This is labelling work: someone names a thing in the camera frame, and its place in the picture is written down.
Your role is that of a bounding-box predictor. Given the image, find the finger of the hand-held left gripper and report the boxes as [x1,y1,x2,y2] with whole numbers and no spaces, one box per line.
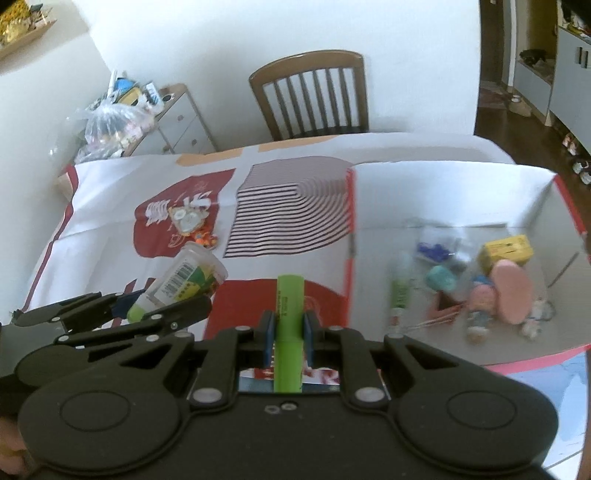
[55,295,213,347]
[16,291,144,330]

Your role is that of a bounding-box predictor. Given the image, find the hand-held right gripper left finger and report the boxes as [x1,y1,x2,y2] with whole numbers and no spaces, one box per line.
[120,310,277,407]

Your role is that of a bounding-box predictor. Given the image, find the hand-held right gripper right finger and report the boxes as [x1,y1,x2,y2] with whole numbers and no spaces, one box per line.
[304,310,465,408]

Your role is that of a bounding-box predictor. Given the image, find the green highlighter pen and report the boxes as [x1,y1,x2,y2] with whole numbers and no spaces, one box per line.
[272,273,306,393]

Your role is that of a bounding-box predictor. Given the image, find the clear jar with green cap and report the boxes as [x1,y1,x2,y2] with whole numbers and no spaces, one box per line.
[127,241,229,324]

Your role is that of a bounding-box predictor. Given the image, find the white tube with green cap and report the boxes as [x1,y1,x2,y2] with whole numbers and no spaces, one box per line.
[388,251,414,326]

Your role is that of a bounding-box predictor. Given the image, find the white cardboard box red edges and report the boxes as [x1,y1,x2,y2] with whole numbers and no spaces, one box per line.
[344,159,591,367]

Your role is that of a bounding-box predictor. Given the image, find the white rabbit keychain toy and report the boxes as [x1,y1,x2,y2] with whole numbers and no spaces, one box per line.
[522,299,557,340]

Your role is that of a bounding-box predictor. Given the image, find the person's left hand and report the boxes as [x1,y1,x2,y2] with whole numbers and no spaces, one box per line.
[0,415,26,478]

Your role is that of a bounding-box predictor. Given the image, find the small white figurine toy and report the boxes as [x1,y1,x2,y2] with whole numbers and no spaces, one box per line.
[168,205,206,236]

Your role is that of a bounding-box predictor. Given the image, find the teal plush toy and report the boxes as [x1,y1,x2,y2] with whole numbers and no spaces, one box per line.
[425,266,458,292]

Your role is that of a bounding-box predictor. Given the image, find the clear bag of blue pieces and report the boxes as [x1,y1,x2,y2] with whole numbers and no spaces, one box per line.
[406,222,467,268]

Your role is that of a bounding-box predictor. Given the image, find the small doll figure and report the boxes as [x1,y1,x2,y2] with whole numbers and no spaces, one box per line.
[464,274,502,344]

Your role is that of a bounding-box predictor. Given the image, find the clear plastic bag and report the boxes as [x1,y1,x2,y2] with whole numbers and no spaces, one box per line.
[69,102,158,162]

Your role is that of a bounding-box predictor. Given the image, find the white drawer cabinet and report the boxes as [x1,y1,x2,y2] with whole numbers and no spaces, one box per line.
[124,83,218,158]

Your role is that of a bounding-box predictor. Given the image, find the small yellow box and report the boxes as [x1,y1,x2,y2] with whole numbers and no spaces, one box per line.
[478,234,534,266]

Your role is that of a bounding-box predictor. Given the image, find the yellow and blue pouch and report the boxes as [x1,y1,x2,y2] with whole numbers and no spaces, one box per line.
[111,78,144,104]

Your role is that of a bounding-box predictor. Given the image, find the wooden chair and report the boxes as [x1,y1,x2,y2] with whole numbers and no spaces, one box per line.
[248,50,370,141]

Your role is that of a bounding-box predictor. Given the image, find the row of shoes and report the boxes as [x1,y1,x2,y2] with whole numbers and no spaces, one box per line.
[561,133,591,185]

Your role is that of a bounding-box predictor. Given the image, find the brown wooden door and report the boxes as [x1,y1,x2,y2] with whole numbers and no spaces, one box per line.
[479,0,518,88]

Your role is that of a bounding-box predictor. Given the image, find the white shoe cabinet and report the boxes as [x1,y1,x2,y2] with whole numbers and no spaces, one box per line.
[512,23,591,153]

